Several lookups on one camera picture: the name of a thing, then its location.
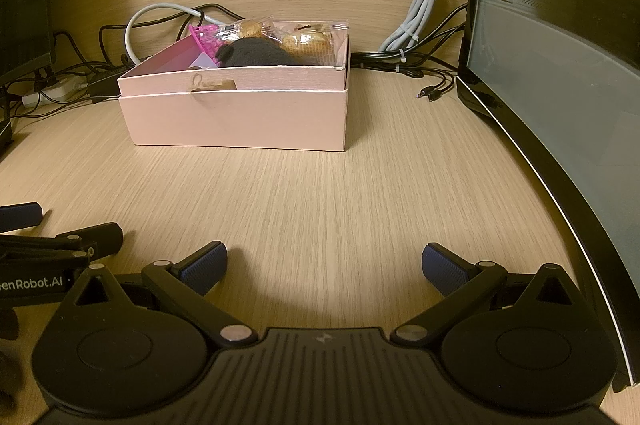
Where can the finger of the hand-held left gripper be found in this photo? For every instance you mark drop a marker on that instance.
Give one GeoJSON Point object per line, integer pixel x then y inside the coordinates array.
{"type": "Point", "coordinates": [22, 215]}
{"type": "Point", "coordinates": [102, 237]}

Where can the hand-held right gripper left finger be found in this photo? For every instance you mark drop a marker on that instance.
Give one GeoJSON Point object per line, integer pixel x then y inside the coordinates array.
{"type": "Point", "coordinates": [205, 267]}

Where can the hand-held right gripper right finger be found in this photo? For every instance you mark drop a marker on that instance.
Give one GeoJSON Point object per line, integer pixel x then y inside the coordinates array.
{"type": "Point", "coordinates": [442, 267]}

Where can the pink cardboard box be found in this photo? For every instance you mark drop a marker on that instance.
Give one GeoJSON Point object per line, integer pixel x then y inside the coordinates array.
{"type": "Point", "coordinates": [225, 120]}

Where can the pink plastic strainer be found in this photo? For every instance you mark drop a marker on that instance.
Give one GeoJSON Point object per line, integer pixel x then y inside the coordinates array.
{"type": "Point", "coordinates": [200, 40]}

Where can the black plush toy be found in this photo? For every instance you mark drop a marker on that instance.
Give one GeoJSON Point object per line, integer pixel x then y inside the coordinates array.
{"type": "Point", "coordinates": [255, 52]}

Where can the clear plastic packet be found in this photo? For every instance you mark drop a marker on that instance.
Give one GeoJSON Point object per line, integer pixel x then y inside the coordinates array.
{"type": "Point", "coordinates": [250, 27]}

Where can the bread packet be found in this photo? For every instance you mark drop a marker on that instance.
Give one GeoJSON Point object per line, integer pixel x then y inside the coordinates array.
{"type": "Point", "coordinates": [310, 45]}

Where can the white power strip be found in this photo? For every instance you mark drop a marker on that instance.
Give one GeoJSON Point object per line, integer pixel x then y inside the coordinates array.
{"type": "Point", "coordinates": [55, 91]}

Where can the black power adapter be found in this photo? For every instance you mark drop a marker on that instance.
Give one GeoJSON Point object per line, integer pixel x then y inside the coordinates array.
{"type": "Point", "coordinates": [102, 85]}

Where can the computer case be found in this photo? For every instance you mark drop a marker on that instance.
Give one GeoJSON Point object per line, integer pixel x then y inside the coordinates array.
{"type": "Point", "coordinates": [550, 55]}

